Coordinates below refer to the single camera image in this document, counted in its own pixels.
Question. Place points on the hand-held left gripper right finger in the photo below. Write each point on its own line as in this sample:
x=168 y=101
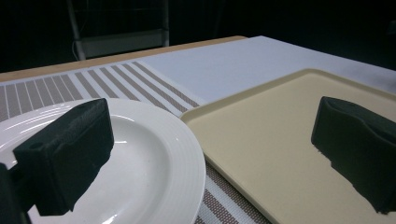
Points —
x=355 y=140

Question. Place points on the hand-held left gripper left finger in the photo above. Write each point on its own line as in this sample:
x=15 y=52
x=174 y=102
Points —
x=67 y=155

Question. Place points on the white ceramic plate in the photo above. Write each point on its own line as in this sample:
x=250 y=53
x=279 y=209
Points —
x=146 y=155

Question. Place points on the beige plastic tray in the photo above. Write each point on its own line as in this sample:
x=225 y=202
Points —
x=274 y=140

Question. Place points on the striped brown white placemat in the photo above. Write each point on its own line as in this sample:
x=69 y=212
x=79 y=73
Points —
x=124 y=82

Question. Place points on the metal stand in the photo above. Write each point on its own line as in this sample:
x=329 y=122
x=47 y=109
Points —
x=118 y=40

